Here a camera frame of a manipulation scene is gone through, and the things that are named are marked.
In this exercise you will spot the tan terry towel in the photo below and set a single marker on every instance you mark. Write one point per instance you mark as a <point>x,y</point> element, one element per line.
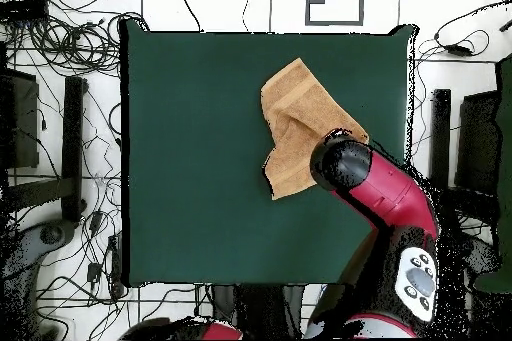
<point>296,117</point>

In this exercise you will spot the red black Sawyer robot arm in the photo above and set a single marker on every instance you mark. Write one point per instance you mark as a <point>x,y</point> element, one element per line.
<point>384,189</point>

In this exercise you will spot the dark green table cloth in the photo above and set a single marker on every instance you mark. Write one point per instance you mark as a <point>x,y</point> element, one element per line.
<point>192,137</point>

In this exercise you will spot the long black power strip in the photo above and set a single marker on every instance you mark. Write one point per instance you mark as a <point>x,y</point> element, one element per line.
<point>116,265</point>

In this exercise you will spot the black power adapter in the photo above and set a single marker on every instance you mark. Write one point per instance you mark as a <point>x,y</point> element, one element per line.
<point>458,50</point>

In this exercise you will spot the grey office chair base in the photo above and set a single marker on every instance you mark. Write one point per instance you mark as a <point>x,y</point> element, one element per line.
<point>482,253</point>
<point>28,245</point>

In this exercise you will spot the dark green hanging cloth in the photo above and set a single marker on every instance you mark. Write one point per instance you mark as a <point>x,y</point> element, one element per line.
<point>504,157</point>

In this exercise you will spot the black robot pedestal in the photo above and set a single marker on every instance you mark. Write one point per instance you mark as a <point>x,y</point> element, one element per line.
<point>260,309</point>

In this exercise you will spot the black metal stand frame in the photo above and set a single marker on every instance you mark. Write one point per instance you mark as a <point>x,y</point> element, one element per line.
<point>440,137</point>
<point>72,149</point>

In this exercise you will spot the grey square floor frame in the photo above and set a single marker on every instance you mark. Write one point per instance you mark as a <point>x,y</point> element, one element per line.
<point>362,1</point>

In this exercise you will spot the black switch box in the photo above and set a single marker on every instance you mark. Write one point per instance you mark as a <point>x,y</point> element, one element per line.
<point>24,9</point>

